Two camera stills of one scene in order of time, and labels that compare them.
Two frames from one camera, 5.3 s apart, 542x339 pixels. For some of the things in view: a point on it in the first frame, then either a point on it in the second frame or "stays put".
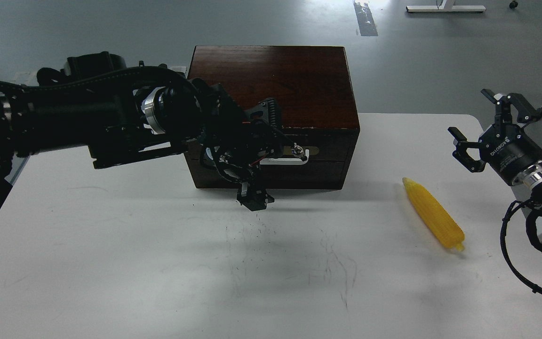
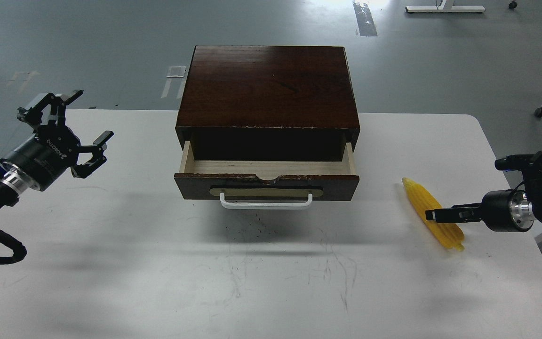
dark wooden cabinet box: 312,85 stays put
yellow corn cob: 450,233 stays put
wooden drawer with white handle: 310,147 → 262,184
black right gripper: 508,149 → 502,211
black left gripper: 231,140 → 53,151
